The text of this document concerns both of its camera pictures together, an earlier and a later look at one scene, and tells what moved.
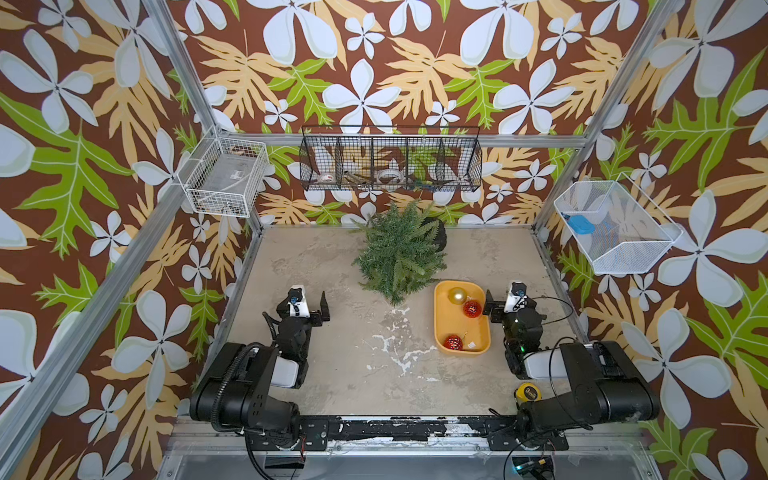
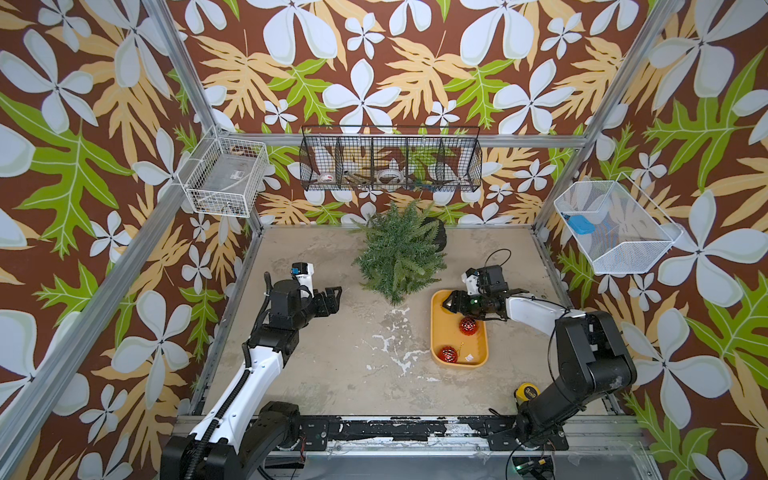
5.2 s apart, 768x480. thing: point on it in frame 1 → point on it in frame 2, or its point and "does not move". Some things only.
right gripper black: [498, 308] → [457, 302]
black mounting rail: [497, 432] does not move
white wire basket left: [225, 176] does not move
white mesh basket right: [618, 227] does not move
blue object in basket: [580, 223] does not move
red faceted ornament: [453, 342] → [448, 354]
